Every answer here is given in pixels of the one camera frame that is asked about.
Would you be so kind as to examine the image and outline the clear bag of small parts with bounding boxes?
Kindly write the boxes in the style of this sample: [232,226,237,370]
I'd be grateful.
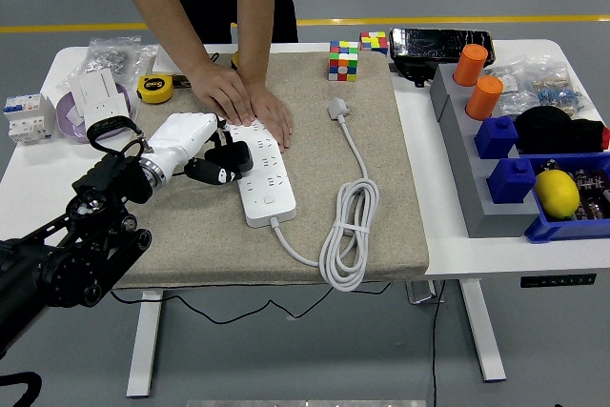
[488,63,539,117]

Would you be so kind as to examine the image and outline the white circuit breaker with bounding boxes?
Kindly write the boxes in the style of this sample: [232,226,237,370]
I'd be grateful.
[3,92,57,146]

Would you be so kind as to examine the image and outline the purple bowl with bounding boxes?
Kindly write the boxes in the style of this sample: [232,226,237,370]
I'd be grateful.
[55,82,132,144]

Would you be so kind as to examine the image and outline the white table leg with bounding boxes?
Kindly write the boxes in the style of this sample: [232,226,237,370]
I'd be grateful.
[125,289,164,399]
[458,279,507,384]

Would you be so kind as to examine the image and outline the glossy black device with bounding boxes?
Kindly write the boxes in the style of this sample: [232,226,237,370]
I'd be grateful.
[388,27,496,89]

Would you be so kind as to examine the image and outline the black plug adapter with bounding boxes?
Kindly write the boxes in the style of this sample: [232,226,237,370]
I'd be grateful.
[204,140,254,174]

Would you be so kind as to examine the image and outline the dark cylindrical components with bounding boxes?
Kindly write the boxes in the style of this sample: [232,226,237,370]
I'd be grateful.
[538,158,610,223]

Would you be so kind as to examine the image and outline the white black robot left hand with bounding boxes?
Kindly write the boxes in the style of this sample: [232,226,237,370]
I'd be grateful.
[142,112,245,187]

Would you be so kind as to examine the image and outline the person's left hand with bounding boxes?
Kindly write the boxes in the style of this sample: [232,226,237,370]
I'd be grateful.
[245,82,295,153]

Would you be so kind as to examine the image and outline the white flat card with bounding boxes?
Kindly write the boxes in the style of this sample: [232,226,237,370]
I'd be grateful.
[152,46,191,75]

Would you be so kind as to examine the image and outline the black hanging cable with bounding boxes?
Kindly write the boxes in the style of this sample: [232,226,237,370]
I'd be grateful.
[430,279,448,407]

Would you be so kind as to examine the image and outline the blue square peg block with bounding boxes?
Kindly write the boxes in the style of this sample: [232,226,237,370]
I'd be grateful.
[474,115,519,160]
[486,157,539,205]

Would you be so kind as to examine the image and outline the black table control panel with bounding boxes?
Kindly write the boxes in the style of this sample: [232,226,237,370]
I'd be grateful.
[519,273,598,290]

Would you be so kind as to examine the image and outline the clear bag of blue components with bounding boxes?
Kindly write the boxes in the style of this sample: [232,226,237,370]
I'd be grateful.
[523,56,597,118]

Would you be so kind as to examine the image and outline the grey stepped block holder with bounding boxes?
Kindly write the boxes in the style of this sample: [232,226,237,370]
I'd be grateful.
[430,63,542,239]

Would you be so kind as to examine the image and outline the clear bag of metal screws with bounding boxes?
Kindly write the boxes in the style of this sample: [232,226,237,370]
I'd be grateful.
[85,35,159,88]

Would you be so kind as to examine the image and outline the white wall socket panels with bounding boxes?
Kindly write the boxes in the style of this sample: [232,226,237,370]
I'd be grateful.
[66,68,132,125]

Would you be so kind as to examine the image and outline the yellow lemon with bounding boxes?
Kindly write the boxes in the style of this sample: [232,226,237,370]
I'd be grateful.
[533,170,581,221]

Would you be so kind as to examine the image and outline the blue plastic bin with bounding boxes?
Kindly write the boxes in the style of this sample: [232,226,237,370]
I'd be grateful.
[523,153,610,245]

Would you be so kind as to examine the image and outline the white power strip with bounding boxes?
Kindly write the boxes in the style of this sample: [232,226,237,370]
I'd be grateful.
[223,120,297,230]

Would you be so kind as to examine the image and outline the small colourful puzzle cube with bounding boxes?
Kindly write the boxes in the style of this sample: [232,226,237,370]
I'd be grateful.
[359,31,389,56]

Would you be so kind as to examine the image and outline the large colourful puzzle cube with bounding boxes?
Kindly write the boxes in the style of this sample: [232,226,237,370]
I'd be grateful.
[327,40,360,83]

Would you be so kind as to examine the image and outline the person's right hand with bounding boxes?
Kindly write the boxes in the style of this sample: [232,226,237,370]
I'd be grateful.
[189,62,254,127]

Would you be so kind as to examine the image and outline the white power strip cable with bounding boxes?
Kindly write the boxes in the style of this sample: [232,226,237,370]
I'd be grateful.
[271,96,381,293]

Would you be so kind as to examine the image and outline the black cloth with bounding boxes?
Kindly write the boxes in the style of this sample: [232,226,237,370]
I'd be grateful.
[513,106,609,155]

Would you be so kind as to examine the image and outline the thin black plug cord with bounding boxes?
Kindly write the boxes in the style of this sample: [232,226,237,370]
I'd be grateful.
[110,282,392,326]

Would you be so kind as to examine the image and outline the grey-brown mat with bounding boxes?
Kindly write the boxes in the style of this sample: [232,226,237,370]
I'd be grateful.
[113,51,430,290]

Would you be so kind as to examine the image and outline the grey under-table box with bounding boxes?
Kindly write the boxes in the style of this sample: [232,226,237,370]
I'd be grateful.
[404,279,445,306]

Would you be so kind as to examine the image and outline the orange cylinder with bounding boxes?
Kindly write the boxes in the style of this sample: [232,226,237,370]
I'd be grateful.
[465,74,505,121]
[452,43,489,88]

